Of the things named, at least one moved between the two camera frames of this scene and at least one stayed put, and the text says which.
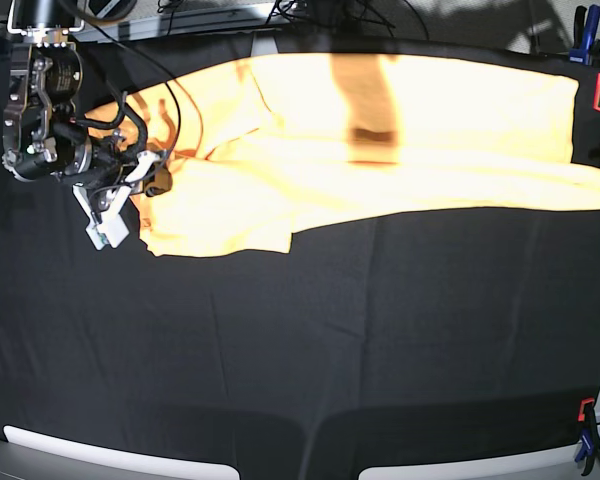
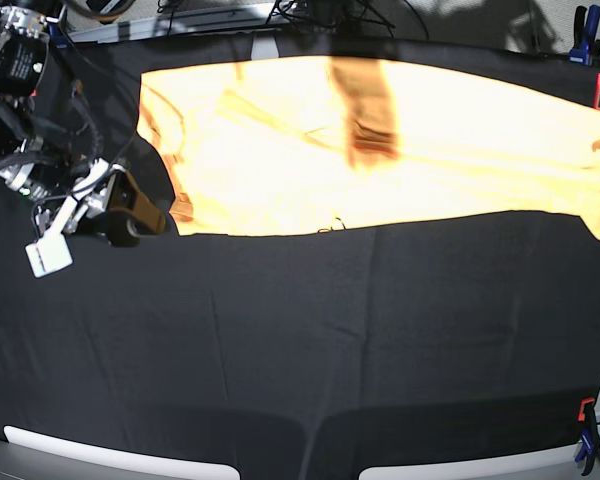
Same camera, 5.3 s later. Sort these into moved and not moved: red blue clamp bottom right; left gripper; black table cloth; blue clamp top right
Moved: left gripper
Not moved: black table cloth; red blue clamp bottom right; blue clamp top right
